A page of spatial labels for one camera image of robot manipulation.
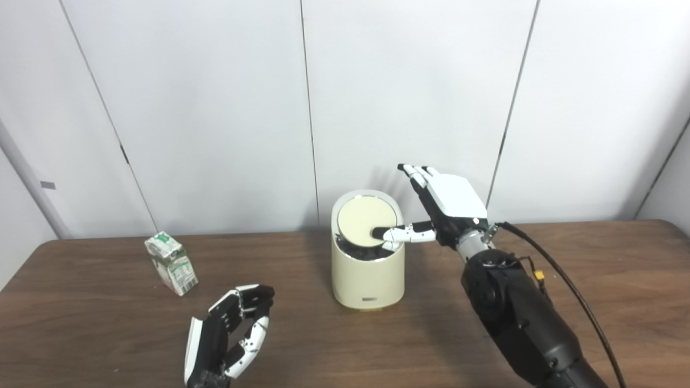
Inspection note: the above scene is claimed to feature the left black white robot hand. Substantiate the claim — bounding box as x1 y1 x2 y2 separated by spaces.
184 284 275 388

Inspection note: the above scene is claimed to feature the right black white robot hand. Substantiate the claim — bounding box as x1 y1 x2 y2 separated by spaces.
371 163 490 250

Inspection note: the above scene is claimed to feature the green white milk carton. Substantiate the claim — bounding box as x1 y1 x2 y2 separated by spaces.
144 231 198 296

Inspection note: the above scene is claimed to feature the round cream bin lid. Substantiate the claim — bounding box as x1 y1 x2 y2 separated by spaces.
337 197 398 248

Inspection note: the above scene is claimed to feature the black bin liner bag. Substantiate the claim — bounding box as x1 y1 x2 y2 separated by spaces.
339 236 401 262

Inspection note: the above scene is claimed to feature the cream-colored bin body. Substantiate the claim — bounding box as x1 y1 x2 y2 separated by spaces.
331 189 405 311

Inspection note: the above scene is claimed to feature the white wall corner post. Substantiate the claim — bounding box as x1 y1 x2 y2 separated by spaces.
0 119 71 240

